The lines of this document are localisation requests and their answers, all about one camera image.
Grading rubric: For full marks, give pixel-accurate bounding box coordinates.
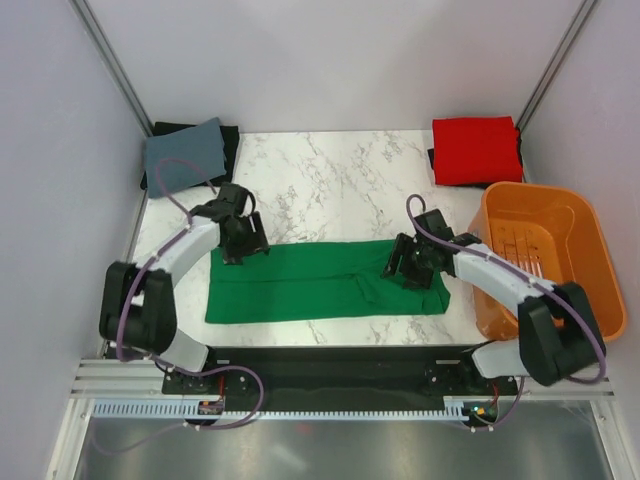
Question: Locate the orange plastic basket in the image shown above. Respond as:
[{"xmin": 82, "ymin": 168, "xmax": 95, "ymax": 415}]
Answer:
[{"xmin": 468, "ymin": 182, "xmax": 627, "ymax": 342}]

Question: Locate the aluminium rail frame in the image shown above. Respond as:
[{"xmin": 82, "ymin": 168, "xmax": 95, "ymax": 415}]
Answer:
[{"xmin": 70, "ymin": 359, "xmax": 614, "ymax": 401}]

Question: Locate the purple cable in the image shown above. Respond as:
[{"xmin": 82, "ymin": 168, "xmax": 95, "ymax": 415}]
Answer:
[
  {"xmin": 405, "ymin": 193, "xmax": 610, "ymax": 434},
  {"xmin": 92, "ymin": 158, "xmax": 265, "ymax": 456}
]

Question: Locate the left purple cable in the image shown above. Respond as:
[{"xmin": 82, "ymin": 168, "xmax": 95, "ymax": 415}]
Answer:
[{"xmin": 92, "ymin": 158, "xmax": 265, "ymax": 456}]

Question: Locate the folded grey-blue shirt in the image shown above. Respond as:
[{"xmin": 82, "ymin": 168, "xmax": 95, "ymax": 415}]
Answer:
[{"xmin": 144, "ymin": 117, "xmax": 227, "ymax": 199}]

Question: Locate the right aluminium corner post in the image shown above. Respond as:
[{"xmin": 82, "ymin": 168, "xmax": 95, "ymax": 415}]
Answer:
[{"xmin": 516, "ymin": 0, "xmax": 599, "ymax": 133}]

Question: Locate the green polo shirt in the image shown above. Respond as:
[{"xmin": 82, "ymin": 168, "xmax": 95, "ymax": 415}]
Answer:
[{"xmin": 204, "ymin": 240, "xmax": 451, "ymax": 325}]

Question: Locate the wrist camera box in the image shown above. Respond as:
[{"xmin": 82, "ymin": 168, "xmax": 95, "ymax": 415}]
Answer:
[
  {"xmin": 215, "ymin": 182, "xmax": 256, "ymax": 216},
  {"xmin": 412, "ymin": 209, "xmax": 454, "ymax": 242}
]

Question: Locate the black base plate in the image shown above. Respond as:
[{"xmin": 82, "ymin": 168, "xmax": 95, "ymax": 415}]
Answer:
[{"xmin": 162, "ymin": 345, "xmax": 517, "ymax": 411}]

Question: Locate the white slotted cable duct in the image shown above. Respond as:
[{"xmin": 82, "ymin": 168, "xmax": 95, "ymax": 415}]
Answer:
[{"xmin": 91, "ymin": 398, "xmax": 471, "ymax": 421}]

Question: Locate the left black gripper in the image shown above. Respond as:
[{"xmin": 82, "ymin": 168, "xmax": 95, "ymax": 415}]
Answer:
[{"xmin": 219, "ymin": 212, "xmax": 269, "ymax": 266}]

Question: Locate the left aluminium corner post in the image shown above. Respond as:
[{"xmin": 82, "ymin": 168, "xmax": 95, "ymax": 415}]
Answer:
[{"xmin": 70, "ymin": 0, "xmax": 153, "ymax": 136}]

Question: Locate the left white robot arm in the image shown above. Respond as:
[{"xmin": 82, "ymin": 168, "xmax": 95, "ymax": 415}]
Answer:
[{"xmin": 99, "ymin": 200, "xmax": 270, "ymax": 393}]

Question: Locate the folded black shirt left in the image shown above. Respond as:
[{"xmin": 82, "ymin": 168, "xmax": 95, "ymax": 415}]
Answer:
[{"xmin": 140, "ymin": 125, "xmax": 240, "ymax": 190}]

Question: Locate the aluminium corner post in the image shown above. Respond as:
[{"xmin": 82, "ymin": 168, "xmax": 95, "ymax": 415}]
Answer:
[
  {"xmin": 516, "ymin": 0, "xmax": 599, "ymax": 133},
  {"xmin": 70, "ymin": 0, "xmax": 153, "ymax": 136}
]

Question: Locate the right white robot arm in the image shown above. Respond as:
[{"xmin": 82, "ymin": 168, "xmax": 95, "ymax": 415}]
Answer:
[{"xmin": 382, "ymin": 233, "xmax": 606, "ymax": 394}]

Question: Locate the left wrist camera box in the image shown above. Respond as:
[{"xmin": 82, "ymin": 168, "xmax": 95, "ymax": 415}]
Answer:
[{"xmin": 215, "ymin": 182, "xmax": 256, "ymax": 216}]

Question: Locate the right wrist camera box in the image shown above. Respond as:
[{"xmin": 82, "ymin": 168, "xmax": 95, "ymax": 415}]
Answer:
[{"xmin": 412, "ymin": 209, "xmax": 454, "ymax": 242}]

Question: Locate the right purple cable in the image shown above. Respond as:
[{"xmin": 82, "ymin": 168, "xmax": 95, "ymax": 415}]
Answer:
[{"xmin": 405, "ymin": 193, "xmax": 610, "ymax": 434}]

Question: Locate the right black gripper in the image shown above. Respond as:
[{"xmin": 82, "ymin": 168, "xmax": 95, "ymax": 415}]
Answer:
[{"xmin": 380, "ymin": 232, "xmax": 434, "ymax": 291}]

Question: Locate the folded red shirt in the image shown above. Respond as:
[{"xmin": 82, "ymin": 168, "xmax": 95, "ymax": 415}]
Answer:
[{"xmin": 431, "ymin": 116, "xmax": 523, "ymax": 187}]

